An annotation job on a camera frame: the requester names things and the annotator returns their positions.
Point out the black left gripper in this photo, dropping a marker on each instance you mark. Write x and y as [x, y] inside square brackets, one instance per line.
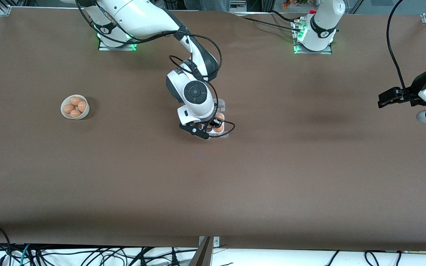
[407, 94]

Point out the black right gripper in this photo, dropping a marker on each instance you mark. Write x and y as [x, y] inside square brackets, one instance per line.
[217, 120]

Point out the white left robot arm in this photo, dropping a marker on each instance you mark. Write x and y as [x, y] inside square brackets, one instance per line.
[322, 26]

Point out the clear tape strip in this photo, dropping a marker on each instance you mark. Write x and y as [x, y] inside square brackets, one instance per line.
[225, 135]

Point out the small white bowl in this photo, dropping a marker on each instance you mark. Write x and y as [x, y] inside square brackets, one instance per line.
[84, 114]

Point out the dark metal bar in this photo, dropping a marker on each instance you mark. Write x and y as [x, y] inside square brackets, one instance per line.
[202, 256]

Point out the orange object pile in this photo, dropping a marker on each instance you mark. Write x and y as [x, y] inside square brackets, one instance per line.
[287, 4]

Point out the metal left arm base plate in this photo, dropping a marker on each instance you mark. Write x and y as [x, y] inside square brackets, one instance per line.
[324, 52]

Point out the small metal bracket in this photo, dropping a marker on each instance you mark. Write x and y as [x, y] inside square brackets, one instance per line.
[216, 242]

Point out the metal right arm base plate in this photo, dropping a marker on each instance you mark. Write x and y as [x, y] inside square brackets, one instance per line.
[105, 47]

